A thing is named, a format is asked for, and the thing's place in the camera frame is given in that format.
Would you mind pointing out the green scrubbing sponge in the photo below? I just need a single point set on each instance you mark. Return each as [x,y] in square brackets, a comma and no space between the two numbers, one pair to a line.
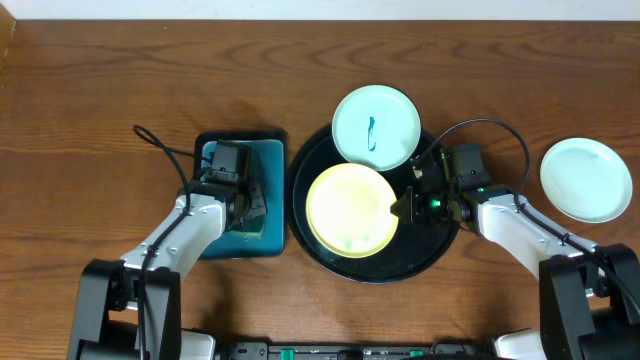
[250,228]

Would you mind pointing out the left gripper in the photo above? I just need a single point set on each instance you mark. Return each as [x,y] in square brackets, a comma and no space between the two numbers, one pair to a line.
[255,203]

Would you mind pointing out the black rectangular water tray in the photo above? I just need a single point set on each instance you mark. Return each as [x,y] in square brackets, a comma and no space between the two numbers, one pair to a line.
[268,161]

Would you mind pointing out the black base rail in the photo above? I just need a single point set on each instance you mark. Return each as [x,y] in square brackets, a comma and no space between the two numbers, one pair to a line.
[265,351]

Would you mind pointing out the yellow plate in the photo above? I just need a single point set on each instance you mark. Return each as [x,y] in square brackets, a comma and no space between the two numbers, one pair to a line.
[348,209]

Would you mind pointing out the white plate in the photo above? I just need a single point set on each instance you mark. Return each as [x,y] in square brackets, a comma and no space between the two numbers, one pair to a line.
[377,126]
[586,180]

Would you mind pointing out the black round serving tray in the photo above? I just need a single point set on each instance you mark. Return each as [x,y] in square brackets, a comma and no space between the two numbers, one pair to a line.
[412,250]

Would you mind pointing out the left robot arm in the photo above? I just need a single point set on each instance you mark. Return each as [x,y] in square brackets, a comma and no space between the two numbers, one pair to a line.
[130,308]

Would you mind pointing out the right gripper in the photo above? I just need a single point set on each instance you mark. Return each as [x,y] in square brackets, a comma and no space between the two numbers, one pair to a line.
[411,197]

